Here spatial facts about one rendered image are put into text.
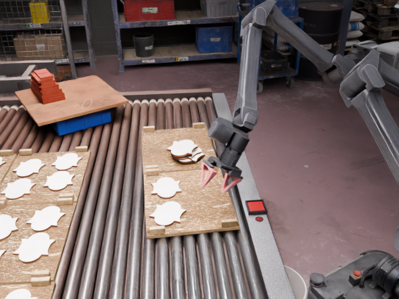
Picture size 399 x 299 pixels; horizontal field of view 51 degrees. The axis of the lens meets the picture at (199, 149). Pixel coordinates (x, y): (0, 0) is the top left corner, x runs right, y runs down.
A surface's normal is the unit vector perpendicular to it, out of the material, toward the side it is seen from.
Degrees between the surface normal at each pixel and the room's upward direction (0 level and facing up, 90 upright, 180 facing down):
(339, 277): 0
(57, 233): 0
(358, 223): 0
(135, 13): 90
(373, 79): 38
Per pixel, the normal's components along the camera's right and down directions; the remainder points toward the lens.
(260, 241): -0.01, -0.86
